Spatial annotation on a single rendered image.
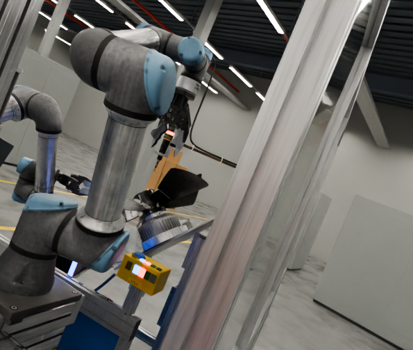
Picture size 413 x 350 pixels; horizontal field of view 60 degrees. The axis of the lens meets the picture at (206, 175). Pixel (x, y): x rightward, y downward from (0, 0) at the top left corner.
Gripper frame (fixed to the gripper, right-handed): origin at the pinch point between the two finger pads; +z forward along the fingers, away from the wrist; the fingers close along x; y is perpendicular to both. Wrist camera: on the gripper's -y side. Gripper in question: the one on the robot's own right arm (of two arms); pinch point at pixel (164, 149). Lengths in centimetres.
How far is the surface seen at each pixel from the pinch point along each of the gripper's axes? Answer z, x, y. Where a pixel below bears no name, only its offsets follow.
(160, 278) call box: 42.9, 12.5, -11.0
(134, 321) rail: 62, 9, -13
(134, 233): 43, -20, -47
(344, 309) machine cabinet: 133, 156, -559
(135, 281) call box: 48.0, 4.6, -9.5
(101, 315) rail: 67, -4, -13
